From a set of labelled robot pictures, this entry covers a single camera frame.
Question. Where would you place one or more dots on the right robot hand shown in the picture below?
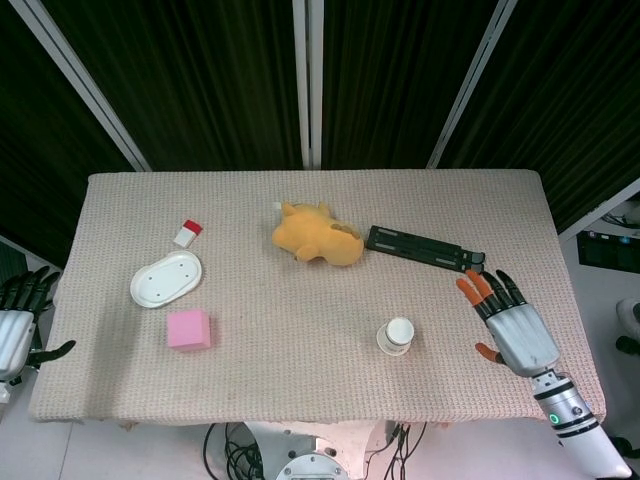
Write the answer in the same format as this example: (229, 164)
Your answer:
(522, 332)

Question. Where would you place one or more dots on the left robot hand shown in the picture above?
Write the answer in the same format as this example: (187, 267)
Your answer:
(12, 320)

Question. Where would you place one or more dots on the white paper cup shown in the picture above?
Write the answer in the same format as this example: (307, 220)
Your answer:
(395, 336)

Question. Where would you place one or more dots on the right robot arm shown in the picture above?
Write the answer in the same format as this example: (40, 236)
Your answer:
(575, 425)

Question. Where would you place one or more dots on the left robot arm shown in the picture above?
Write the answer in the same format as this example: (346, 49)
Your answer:
(4, 392)

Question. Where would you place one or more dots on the white robot part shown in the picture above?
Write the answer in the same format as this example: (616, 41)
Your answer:
(629, 325)

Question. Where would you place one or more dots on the black folding stand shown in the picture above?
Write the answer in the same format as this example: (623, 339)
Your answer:
(420, 248)

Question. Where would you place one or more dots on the white oval plastic tray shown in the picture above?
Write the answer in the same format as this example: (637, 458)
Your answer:
(166, 278)

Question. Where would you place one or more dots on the pink foam cube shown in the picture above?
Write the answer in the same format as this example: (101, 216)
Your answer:
(189, 329)

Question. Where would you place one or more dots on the white box with red end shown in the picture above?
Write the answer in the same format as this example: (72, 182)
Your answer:
(187, 233)

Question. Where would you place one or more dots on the beige knitted tablecloth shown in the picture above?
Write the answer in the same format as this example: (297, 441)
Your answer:
(315, 300)

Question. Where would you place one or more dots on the orange plush toy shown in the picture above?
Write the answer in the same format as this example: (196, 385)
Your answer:
(316, 235)

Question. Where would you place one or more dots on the dark green folding screen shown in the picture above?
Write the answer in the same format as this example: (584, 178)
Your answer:
(320, 85)

